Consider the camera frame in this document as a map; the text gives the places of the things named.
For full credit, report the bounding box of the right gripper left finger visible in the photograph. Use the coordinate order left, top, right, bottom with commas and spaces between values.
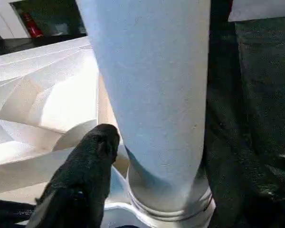
26, 123, 121, 228

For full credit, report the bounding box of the white plastic table leg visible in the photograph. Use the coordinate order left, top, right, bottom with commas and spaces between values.
76, 0, 215, 220

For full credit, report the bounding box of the white plastic table top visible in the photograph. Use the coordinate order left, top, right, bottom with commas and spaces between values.
0, 37, 217, 228

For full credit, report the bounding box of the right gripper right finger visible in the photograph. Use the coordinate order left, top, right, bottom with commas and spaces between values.
204, 159, 285, 228

